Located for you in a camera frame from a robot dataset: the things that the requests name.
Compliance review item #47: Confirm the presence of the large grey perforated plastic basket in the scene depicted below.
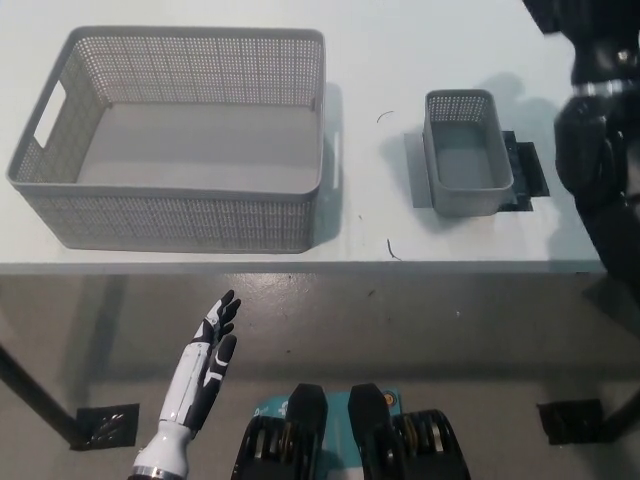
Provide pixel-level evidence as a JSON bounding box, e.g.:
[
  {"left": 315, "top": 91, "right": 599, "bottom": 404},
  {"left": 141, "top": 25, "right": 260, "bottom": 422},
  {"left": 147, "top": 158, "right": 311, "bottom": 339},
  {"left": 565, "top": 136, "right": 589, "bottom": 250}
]
[{"left": 4, "top": 25, "right": 345, "bottom": 255}]

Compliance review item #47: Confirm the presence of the black metal table leg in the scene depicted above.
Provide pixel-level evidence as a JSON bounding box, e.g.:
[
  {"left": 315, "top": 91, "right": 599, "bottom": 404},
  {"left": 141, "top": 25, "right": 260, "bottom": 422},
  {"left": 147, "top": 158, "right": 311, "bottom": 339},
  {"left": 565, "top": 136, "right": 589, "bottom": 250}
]
[{"left": 0, "top": 343, "right": 84, "bottom": 447}]

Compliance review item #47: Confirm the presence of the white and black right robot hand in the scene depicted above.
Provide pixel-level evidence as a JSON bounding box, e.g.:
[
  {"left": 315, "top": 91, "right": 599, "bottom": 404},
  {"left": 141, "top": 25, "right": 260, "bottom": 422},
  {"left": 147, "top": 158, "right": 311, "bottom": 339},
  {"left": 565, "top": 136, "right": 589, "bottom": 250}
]
[{"left": 549, "top": 0, "right": 640, "bottom": 96}]

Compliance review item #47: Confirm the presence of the small grey perforated plastic basket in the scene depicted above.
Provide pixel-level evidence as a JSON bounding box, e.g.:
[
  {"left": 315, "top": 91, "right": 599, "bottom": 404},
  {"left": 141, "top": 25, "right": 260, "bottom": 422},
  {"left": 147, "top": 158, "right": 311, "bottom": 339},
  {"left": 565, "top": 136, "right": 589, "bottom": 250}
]
[{"left": 423, "top": 88, "right": 515, "bottom": 219}]

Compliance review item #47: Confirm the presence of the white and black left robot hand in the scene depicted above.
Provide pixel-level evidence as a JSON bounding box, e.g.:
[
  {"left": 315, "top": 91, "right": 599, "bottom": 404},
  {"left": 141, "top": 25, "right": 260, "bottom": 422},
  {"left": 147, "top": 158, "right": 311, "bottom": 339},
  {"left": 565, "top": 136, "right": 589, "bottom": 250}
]
[{"left": 132, "top": 290, "right": 243, "bottom": 474}]

